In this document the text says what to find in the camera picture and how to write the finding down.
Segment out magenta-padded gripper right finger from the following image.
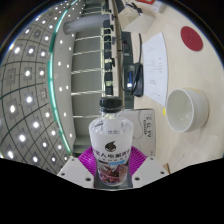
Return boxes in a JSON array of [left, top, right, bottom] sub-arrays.
[[128, 145, 170, 190]]

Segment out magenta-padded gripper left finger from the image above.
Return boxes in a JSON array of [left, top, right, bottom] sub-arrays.
[[57, 146, 98, 190]]

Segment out clear bottle with black cap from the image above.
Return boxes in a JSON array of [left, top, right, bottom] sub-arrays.
[[87, 96, 135, 187]]

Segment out white carton box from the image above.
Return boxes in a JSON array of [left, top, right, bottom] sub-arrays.
[[124, 107, 157, 158]]

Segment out white cup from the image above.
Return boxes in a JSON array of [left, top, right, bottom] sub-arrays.
[[165, 87, 210, 134]]

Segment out ceiling lights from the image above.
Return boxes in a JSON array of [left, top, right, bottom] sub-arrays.
[[0, 1, 78, 166]]

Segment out black desk device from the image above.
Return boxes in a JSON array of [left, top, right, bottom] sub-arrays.
[[120, 61, 145, 98]]

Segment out white paper sheet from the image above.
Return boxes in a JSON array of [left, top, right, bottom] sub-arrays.
[[141, 31, 168, 107]]

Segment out long curved conference desk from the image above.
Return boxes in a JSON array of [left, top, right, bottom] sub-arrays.
[[109, 0, 132, 111]]

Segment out row of black office chairs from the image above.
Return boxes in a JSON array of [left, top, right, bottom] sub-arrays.
[[100, 0, 118, 92]]

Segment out flat round red coaster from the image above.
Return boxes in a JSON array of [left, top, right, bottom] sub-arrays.
[[179, 25, 204, 52]]

